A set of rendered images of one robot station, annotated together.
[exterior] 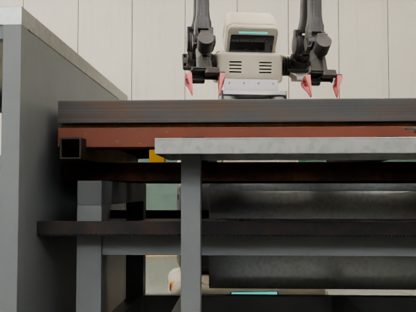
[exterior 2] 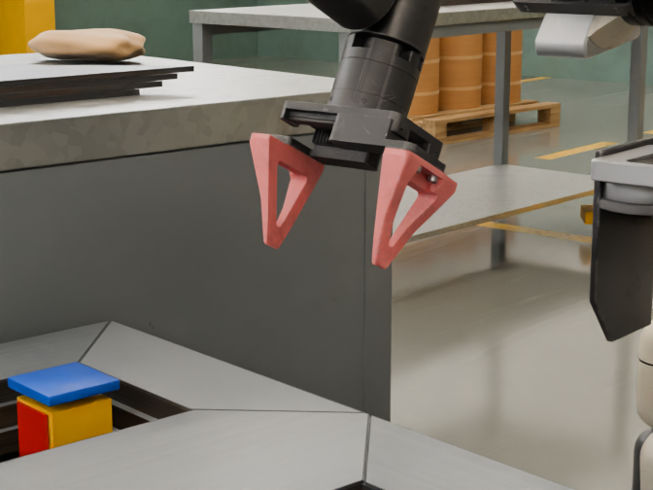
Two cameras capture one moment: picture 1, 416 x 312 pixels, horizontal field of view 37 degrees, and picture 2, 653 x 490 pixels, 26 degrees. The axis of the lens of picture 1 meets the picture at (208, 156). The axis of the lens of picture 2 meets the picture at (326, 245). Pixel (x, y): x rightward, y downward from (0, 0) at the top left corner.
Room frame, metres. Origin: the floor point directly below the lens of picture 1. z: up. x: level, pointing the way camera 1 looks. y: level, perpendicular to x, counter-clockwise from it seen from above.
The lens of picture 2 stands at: (1.55, -0.68, 1.21)
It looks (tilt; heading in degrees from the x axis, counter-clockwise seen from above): 13 degrees down; 46
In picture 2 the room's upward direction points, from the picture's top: straight up
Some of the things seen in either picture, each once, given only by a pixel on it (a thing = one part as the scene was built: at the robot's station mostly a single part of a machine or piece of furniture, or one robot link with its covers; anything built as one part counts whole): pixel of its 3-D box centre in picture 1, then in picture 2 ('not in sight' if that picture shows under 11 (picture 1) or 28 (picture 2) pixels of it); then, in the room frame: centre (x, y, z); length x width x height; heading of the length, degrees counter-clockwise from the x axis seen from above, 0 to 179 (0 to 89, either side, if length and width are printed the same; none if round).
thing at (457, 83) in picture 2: not in sight; (450, 66); (8.20, 5.02, 0.38); 1.20 x 0.80 x 0.77; 0
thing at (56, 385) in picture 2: not in sight; (63, 392); (2.11, 0.17, 0.88); 0.06 x 0.06 x 0.02; 87
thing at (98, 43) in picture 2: not in sight; (88, 45); (2.58, 0.80, 1.07); 0.16 x 0.10 x 0.04; 96
